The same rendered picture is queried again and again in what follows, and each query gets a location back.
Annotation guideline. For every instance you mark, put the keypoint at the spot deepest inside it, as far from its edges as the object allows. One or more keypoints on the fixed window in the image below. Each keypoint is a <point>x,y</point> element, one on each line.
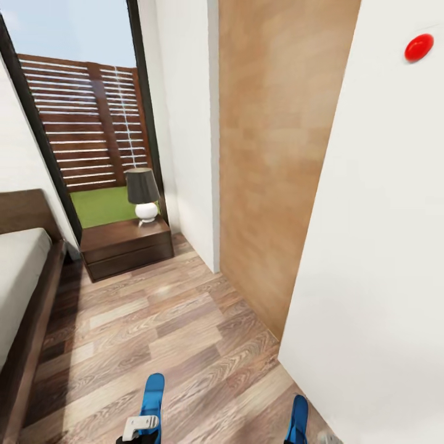
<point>80,72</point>

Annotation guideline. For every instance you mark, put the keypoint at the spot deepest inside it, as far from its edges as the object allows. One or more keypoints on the electric switch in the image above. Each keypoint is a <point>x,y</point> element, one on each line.
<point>423,45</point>

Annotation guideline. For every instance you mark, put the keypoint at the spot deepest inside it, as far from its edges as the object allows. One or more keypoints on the nightstand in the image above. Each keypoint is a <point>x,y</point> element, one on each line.
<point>117,248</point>

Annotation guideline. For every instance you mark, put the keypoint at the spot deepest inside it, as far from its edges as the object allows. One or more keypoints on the table lamp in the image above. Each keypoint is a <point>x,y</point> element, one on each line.
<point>143,191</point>

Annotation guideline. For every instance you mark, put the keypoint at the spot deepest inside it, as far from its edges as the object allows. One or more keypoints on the sliding door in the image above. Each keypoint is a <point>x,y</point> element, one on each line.
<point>282,64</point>

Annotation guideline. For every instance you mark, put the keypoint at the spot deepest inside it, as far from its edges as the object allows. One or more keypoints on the sandal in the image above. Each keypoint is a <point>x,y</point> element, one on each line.
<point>298,423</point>
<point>152,402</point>

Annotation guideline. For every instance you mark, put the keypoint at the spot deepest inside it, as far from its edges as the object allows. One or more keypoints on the bed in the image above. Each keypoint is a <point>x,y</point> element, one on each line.
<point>33,253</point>

